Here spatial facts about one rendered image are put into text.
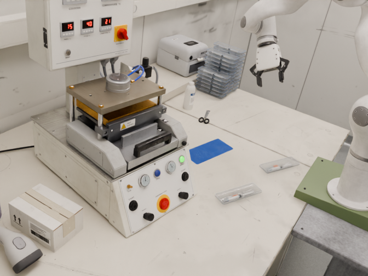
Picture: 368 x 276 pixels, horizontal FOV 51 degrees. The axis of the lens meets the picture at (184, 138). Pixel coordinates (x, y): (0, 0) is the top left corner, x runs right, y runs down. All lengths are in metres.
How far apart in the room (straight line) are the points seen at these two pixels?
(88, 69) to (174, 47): 0.92
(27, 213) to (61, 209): 0.09
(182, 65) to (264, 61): 0.70
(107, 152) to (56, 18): 0.42
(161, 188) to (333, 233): 0.62
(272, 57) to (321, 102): 2.06
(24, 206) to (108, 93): 0.42
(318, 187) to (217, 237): 0.49
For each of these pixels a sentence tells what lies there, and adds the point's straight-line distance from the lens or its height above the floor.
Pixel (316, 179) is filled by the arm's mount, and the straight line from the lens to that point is 1.63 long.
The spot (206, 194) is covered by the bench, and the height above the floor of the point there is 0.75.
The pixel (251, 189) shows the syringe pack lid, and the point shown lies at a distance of 1.49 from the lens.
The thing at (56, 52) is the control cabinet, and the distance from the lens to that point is 1.28.
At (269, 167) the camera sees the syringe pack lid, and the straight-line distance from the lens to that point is 1.64.
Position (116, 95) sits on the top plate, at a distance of 1.24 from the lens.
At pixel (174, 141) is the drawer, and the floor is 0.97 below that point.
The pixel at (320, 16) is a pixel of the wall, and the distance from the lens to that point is 3.51.
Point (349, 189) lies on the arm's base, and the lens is 1.54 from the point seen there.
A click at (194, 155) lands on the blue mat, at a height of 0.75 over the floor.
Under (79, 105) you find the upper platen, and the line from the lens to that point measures 1.32.
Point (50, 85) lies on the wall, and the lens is 1.85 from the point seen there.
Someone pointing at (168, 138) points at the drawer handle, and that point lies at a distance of 1.27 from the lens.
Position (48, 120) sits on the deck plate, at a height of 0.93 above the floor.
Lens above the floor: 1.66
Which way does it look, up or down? 32 degrees down
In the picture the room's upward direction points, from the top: 9 degrees clockwise
